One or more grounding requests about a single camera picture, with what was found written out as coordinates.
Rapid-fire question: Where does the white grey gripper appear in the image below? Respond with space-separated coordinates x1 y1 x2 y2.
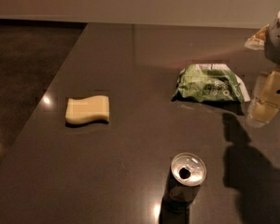
245 10 280 127

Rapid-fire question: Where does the green jalapeno chip bag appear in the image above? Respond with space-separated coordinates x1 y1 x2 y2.
173 63 250 104

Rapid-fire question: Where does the yellow snack bag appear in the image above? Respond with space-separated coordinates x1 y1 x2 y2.
245 25 269 50

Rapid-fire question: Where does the silver redbull can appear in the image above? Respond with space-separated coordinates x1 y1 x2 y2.
162 152 207 213

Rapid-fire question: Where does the yellow sponge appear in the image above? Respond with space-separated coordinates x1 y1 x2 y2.
65 95 110 125

